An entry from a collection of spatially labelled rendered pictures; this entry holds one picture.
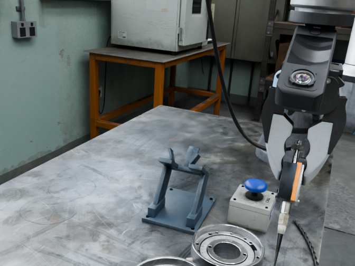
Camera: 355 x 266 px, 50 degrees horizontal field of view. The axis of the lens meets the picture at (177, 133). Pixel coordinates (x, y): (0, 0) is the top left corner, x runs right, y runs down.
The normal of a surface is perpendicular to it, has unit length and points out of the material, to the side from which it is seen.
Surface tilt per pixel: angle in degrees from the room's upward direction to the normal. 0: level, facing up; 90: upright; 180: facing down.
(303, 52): 30
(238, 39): 90
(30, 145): 90
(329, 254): 0
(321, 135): 90
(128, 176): 0
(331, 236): 0
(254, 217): 90
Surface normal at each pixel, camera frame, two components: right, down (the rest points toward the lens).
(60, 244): 0.07, -0.94
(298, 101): -0.37, 0.72
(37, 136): 0.91, 0.19
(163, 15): -0.40, 0.31
